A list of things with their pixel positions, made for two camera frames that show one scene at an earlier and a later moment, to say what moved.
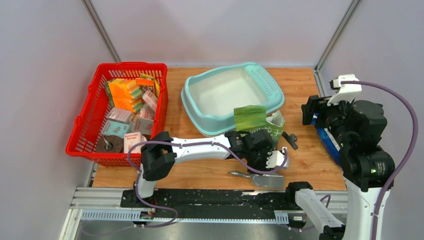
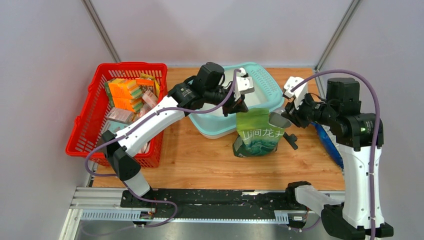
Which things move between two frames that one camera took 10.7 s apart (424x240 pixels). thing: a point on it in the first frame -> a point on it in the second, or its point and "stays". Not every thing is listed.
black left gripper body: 257,159 -> 215,97
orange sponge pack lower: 135,105 stays
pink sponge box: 120,115 stays
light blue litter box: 209,98 stays
